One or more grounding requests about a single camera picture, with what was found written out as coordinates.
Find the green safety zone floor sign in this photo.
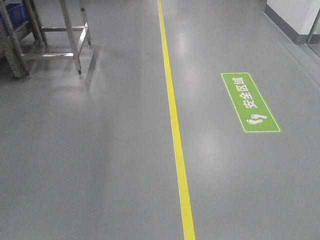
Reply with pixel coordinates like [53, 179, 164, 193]
[220, 72, 282, 134]

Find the blue bin on rack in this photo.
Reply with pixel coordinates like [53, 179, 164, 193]
[6, 3, 29, 29]

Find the stainless steel table frame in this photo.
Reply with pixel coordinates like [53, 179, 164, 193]
[0, 0, 91, 78]

